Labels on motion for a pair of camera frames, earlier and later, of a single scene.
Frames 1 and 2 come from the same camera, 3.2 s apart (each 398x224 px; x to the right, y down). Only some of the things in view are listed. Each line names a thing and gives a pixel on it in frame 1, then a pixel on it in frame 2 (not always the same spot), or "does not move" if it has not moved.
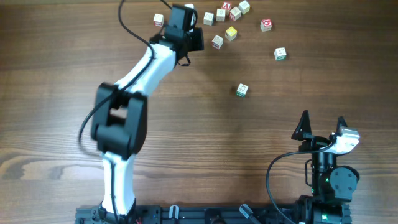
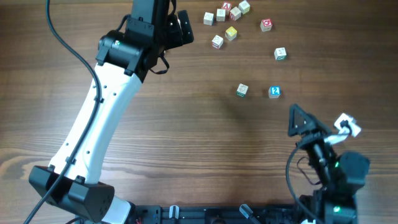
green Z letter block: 280,53 does not move
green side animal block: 242,90 does not move
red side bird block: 217,42 does not move
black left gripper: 196,39 to 185,27
